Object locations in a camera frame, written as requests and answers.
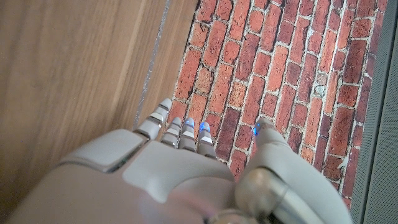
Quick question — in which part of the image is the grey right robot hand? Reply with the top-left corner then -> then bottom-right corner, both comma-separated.
6,98 -> 354,224

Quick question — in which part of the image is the red brick printed backdrop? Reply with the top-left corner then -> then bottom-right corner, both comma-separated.
167,0 -> 389,210

